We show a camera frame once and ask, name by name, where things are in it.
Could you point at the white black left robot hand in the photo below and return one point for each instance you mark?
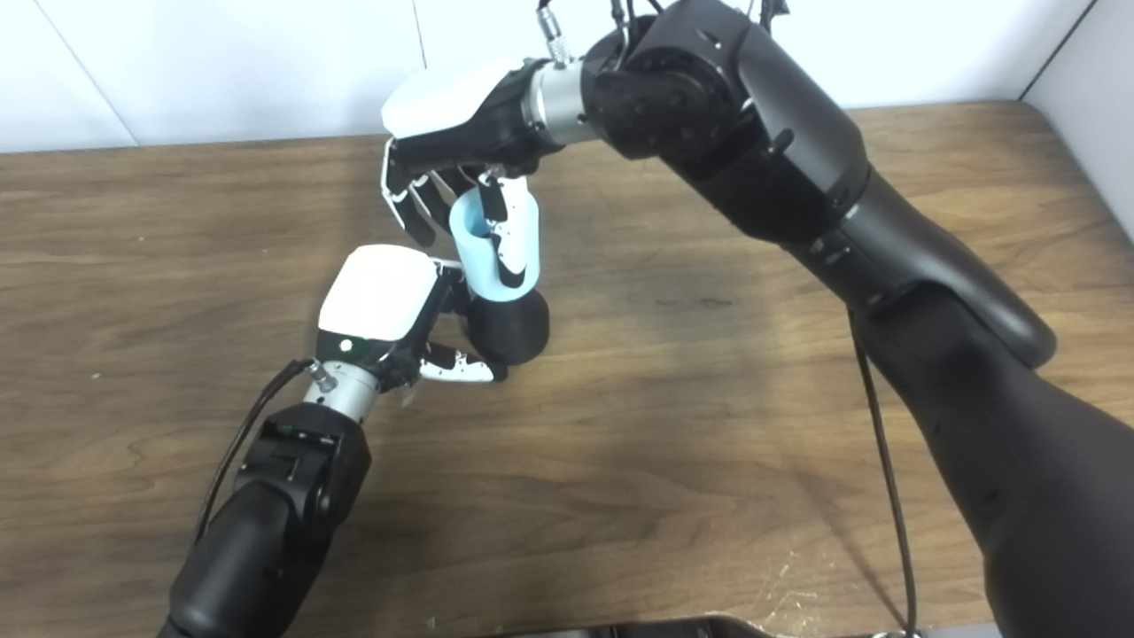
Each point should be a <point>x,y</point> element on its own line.
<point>376,292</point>

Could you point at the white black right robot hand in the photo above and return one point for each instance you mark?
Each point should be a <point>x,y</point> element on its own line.
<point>452,102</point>

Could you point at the black funnel-shaped nozzle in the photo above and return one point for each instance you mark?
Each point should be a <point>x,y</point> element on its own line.
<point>509,328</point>

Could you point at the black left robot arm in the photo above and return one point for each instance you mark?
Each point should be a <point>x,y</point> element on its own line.
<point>275,514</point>

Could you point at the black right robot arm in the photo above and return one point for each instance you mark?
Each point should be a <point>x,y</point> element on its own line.
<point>797,151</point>

